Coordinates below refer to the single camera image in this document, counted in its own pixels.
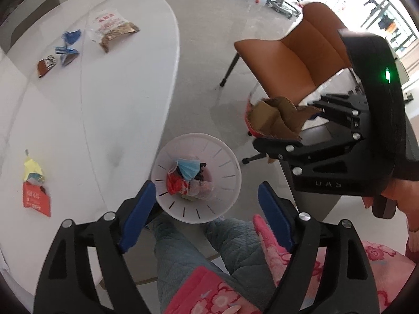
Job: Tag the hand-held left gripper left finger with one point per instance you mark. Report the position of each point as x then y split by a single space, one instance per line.
136 216

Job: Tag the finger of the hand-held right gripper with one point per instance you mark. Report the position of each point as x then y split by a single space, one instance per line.
311 150
347 108

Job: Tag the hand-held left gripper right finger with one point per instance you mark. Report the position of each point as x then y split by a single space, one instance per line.
275 216

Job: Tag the brown paper bag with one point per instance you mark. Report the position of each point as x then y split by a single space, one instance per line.
271 121

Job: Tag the red paper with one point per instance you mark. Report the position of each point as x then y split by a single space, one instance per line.
175 184

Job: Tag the blue face mask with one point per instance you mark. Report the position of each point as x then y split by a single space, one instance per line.
188 168

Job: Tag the white slotted bin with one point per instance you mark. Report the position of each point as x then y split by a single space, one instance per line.
222 157

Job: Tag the black foam mesh sleeve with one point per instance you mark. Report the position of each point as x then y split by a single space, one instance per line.
204 171

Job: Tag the red packet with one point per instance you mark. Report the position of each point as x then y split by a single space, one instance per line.
36 199

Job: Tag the light blue paper scrap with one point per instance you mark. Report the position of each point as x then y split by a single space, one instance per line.
36 178

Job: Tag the yellow paper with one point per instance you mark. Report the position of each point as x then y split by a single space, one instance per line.
31 166

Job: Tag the blue patterned wrapper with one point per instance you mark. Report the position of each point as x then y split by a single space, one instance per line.
65 57

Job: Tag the brown snack wrapper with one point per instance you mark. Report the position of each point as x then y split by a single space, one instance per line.
45 66

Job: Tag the dark blue wrapper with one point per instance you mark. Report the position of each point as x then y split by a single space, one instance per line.
71 36

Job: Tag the clear snack bag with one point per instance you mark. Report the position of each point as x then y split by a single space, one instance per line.
108 26

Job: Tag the person's right hand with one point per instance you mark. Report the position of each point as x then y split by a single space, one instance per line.
407 198

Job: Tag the quilted grey pants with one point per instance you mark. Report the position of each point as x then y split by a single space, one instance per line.
183 255

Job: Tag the orange chair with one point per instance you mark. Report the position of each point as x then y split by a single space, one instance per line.
294 59

